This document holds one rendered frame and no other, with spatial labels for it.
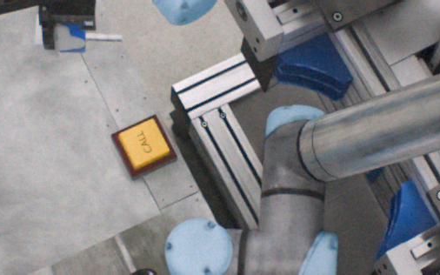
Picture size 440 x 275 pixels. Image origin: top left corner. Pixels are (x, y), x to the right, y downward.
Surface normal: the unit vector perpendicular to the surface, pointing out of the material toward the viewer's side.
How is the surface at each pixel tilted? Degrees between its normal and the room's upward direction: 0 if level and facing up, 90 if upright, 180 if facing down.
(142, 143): 0
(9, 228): 0
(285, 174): 21
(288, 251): 11
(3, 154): 0
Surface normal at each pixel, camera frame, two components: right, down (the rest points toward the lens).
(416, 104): -0.83, -0.14
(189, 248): -0.15, -0.38
